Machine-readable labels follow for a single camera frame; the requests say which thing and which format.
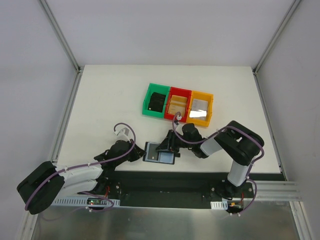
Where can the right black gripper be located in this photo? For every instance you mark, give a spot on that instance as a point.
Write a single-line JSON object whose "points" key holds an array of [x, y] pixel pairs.
{"points": [[169, 142]]}

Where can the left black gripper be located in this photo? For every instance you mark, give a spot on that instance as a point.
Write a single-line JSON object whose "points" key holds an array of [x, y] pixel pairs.
{"points": [[136, 152]]}

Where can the black leather card holder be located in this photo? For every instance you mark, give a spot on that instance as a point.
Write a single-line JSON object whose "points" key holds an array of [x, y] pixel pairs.
{"points": [[164, 157]]}

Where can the black credit card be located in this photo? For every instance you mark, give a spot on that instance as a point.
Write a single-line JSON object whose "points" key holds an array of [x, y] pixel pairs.
{"points": [[152, 153]]}

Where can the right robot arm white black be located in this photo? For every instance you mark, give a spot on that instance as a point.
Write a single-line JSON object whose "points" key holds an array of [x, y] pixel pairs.
{"points": [[243, 145]]}

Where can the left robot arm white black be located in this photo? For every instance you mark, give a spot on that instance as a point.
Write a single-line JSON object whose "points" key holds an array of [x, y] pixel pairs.
{"points": [[48, 182]]}

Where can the gold cards in red bin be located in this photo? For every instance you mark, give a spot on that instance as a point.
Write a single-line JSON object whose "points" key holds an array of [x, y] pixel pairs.
{"points": [[177, 104]]}

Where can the black cards in green bin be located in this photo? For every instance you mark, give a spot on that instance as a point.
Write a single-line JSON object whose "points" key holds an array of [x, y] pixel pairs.
{"points": [[156, 102]]}

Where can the white cards in yellow bin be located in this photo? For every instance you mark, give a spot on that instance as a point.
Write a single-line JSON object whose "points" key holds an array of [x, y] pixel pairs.
{"points": [[199, 109]]}

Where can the green plastic bin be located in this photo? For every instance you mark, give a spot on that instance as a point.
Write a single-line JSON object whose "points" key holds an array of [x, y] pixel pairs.
{"points": [[153, 87]]}

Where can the red plastic bin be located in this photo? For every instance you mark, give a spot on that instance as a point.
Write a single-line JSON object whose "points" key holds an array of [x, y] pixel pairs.
{"points": [[181, 92]]}

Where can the yellow plastic bin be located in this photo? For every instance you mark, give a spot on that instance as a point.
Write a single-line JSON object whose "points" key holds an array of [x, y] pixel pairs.
{"points": [[203, 96]]}

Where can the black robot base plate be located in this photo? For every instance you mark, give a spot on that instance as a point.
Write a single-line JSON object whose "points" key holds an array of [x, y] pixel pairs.
{"points": [[182, 190]]}

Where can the left aluminium table rail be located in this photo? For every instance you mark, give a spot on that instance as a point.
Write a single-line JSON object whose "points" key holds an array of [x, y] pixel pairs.
{"points": [[56, 148]]}

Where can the aluminium table rail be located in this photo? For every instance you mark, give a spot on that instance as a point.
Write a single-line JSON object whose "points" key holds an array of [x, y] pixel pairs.
{"points": [[56, 148], [268, 122]]}

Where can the left white cable duct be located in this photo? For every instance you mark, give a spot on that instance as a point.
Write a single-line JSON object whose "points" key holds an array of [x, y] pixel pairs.
{"points": [[85, 201]]}

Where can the white cable duct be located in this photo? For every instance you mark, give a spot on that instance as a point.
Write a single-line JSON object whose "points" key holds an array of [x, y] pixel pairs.
{"points": [[85, 201], [219, 205]]}

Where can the right white cable duct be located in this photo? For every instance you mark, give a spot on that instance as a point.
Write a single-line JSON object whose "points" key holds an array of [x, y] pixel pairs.
{"points": [[219, 205]]}

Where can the right aluminium table rail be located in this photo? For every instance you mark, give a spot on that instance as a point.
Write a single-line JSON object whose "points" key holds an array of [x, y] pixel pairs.
{"points": [[268, 122]]}

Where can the left aluminium frame post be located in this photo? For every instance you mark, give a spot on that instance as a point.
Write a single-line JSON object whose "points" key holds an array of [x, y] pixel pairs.
{"points": [[59, 34]]}

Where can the aluminium frame post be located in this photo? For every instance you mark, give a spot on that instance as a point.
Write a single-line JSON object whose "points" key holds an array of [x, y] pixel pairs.
{"points": [[59, 34], [277, 34]]}

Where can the right aluminium frame post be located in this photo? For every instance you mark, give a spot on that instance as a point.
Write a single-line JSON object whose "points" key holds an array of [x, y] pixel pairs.
{"points": [[277, 34]]}

